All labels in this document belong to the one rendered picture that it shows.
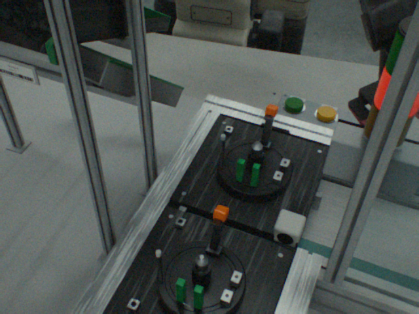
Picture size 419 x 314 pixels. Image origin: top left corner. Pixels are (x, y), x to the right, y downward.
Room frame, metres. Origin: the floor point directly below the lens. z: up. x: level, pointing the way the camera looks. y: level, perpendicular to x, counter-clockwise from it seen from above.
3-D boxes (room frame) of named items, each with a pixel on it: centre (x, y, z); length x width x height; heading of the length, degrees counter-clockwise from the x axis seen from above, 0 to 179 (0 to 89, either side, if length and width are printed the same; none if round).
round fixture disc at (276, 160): (0.67, -0.08, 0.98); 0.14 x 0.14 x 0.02
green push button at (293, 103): (0.87, -0.18, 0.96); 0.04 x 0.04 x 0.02
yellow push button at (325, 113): (0.84, -0.24, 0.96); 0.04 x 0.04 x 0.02
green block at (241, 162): (0.63, -0.06, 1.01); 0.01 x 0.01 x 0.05; 69
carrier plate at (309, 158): (0.67, -0.08, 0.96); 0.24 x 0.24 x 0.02; 69
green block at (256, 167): (0.62, -0.08, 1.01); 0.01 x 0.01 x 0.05; 69
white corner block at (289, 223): (0.54, -0.14, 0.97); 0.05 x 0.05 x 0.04; 69
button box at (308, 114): (0.84, -0.24, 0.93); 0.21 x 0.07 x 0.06; 69
